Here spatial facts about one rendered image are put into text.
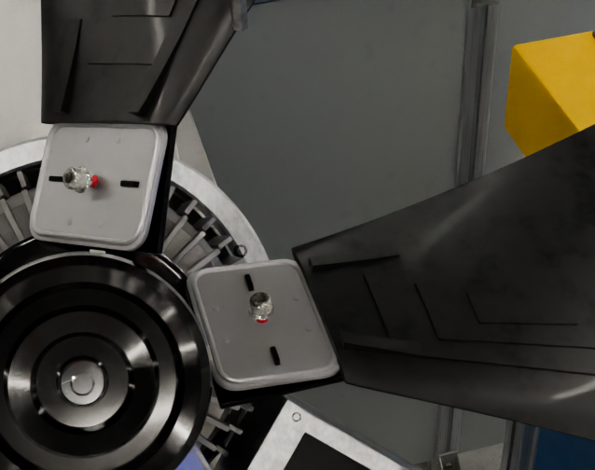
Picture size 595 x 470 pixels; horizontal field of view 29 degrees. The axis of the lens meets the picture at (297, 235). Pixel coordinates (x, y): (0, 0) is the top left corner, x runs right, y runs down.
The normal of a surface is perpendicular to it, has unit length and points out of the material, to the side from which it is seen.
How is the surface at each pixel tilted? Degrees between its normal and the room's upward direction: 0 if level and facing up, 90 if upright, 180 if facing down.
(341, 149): 90
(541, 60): 0
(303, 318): 6
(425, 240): 4
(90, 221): 48
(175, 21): 42
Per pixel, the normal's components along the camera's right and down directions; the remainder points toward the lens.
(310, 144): 0.26, 0.63
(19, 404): 0.28, -0.04
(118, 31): -0.54, -0.19
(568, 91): -0.04, -0.75
